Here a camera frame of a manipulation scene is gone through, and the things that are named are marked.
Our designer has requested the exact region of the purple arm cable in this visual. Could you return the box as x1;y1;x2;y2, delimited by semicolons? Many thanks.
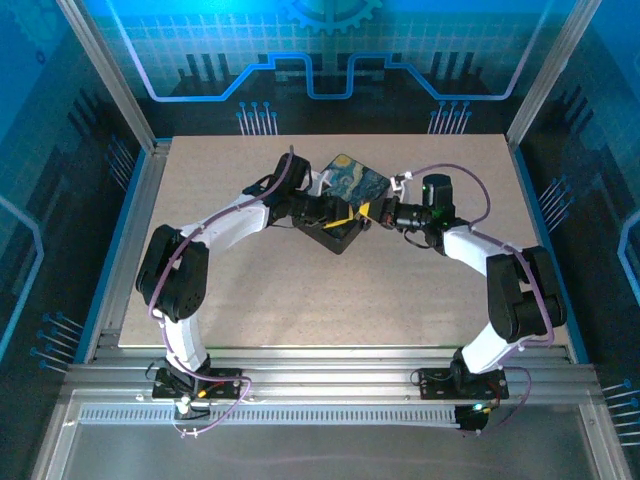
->
147;144;296;439
405;163;555;437

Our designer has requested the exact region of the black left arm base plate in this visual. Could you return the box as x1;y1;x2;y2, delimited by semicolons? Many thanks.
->
152;367;251;401

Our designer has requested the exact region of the slotted grey cable duct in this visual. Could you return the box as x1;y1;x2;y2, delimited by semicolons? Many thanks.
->
79;407;461;426

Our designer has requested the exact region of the aluminium frame cross rail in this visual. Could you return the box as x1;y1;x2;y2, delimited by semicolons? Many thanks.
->
62;344;604;404

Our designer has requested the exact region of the black right gripper cable loop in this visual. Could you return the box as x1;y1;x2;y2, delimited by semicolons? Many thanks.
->
401;230;447;251

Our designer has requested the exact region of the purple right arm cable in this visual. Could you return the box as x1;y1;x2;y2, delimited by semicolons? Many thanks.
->
405;163;555;437

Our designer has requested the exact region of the starry night painted black box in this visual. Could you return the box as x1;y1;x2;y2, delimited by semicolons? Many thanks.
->
294;153;392;256

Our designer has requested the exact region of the aluminium frame side rail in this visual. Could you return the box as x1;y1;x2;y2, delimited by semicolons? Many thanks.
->
83;140;174;364

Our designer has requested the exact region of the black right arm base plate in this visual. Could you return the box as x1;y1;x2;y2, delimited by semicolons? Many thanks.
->
417;367;509;401

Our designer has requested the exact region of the aluminium frame post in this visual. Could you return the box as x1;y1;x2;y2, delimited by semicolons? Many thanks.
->
55;0;157;151
505;0;604;146

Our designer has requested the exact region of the black controller box with light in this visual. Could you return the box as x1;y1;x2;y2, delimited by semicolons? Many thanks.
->
455;403;490;434

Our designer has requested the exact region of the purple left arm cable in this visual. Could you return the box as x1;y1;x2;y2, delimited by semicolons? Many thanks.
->
147;144;296;439

